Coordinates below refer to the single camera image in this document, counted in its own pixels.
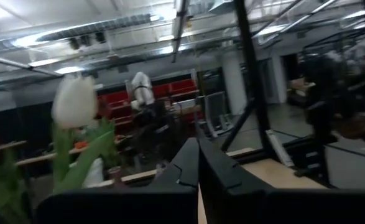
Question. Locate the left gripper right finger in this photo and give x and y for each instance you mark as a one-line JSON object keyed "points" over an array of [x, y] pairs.
{"points": [[222, 186]]}

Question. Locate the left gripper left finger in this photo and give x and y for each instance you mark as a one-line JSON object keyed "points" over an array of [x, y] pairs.
{"points": [[185, 165]]}

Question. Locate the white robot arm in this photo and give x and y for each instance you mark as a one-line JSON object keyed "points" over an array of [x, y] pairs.
{"points": [[141, 90]]}

